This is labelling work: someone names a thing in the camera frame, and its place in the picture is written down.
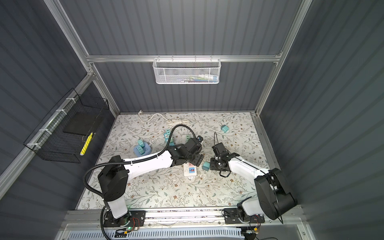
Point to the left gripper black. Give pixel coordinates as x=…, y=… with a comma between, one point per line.
x=198, y=160

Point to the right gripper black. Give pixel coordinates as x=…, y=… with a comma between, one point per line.
x=212, y=163

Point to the white multicolour power strip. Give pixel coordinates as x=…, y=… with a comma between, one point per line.
x=190, y=170

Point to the teal power strip with USB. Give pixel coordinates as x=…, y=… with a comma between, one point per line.
x=167, y=138

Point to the teal charger cube top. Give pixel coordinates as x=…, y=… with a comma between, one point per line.
x=225, y=128

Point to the light blue square power socket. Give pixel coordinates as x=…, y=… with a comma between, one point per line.
x=147, y=152

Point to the teal charger cube front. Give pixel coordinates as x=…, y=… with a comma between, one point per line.
x=140, y=150

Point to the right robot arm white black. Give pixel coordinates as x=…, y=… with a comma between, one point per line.
x=274, y=197

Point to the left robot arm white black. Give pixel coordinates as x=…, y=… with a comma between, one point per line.
x=114, y=177

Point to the items in white basket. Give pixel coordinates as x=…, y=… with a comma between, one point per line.
x=203, y=79

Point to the yellow striped item in basket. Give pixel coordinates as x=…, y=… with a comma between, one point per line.
x=86, y=144

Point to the black pad in basket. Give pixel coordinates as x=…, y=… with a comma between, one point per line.
x=83, y=124

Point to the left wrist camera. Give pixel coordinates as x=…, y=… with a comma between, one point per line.
x=200, y=139

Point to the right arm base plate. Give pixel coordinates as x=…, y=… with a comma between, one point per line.
x=234, y=216

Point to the white slotted cable duct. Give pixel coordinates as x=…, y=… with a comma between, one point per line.
x=220, y=233

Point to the white wire mesh basket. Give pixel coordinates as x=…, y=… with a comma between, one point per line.
x=168, y=73

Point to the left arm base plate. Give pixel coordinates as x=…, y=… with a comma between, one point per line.
x=134, y=219

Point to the black wire mesh basket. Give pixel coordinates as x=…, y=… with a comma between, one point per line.
x=67, y=134

